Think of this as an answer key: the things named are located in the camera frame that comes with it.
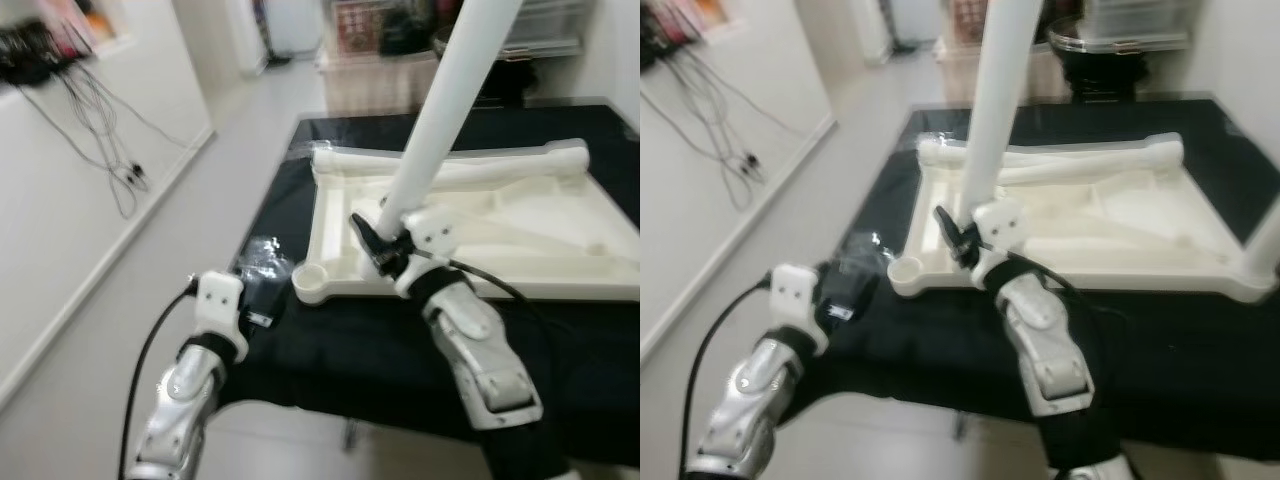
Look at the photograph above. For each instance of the grey metal table leg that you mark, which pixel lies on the grey metal table leg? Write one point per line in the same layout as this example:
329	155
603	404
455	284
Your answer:
352	436
963	427

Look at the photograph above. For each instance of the pink packet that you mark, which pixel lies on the pink packet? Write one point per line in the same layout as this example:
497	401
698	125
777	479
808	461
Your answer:
70	22
672	18

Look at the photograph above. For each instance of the clear tape strip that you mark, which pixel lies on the clear tape strip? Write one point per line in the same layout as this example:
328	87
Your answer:
920	140
315	140

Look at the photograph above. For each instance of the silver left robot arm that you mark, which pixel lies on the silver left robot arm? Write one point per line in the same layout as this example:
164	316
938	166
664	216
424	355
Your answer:
750	400
185	400

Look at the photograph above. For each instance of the white plastic table top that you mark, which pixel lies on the white plastic table top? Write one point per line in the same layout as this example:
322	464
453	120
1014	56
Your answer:
520	215
1120	215

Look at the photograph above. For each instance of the red printed box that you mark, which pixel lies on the red printed box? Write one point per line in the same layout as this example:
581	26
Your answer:
968	20
357	25

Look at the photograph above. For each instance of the clear plastic storage box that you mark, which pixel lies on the clear plastic storage box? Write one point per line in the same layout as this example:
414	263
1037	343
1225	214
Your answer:
1135	18
545	25

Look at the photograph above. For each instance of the black charger plug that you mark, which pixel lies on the black charger plug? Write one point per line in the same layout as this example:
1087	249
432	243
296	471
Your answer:
130	175
745	162

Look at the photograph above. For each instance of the black round stool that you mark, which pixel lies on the black round stool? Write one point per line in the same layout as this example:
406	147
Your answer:
1110	80
505	80

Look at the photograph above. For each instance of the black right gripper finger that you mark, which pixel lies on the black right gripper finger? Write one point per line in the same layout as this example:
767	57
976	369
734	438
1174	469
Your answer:
948	228
366	236

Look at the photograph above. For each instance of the beige tablecloth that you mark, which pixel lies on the beige tablecloth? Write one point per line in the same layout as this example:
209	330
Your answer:
960	75
375	85

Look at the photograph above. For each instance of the white plastic table leg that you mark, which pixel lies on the white plastic table leg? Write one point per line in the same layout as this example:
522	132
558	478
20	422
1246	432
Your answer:
940	155
1130	158
1005	100
350	162
1265	250
540	160
450	110

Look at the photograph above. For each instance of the black table cloth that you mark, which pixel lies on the black table cloth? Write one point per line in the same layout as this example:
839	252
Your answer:
330	350
1180	360

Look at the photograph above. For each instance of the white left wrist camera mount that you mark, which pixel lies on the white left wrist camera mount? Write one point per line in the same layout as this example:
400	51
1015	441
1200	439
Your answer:
795	295
218	300

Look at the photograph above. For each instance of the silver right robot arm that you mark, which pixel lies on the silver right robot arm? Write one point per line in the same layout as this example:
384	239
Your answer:
1045	345
480	350

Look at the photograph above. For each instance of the black router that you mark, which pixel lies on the black router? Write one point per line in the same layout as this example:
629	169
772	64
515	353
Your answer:
658	48
30	55

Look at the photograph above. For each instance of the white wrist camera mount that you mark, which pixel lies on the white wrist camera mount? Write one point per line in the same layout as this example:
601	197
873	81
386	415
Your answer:
1003	220
795	295
218	300
432	228

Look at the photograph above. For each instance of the orange jar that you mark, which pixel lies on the orange jar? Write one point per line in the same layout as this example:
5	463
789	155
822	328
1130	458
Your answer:
710	12
105	18

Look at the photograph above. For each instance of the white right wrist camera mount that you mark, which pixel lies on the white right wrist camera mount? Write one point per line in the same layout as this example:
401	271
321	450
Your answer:
432	228
1003	220

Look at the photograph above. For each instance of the white fridge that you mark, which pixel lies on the white fridge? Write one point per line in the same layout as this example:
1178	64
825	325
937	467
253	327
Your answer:
915	20
295	25

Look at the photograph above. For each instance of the small black bundle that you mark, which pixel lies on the small black bundle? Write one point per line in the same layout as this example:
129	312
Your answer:
277	59

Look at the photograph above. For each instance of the black bag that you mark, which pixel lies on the black bag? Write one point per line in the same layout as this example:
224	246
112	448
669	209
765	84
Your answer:
1062	12
405	28

